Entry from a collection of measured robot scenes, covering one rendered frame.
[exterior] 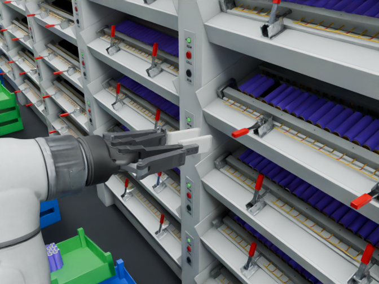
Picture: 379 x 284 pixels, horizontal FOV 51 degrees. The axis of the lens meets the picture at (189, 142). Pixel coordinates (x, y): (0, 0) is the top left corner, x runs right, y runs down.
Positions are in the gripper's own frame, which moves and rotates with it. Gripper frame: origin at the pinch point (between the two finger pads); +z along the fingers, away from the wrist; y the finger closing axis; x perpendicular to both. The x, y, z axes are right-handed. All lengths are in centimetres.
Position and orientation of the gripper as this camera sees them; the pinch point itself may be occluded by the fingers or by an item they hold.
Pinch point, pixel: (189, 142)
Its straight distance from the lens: 70.7
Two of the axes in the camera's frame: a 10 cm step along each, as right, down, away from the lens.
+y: 5.7, 3.9, -7.2
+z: 8.1, -1.5, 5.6
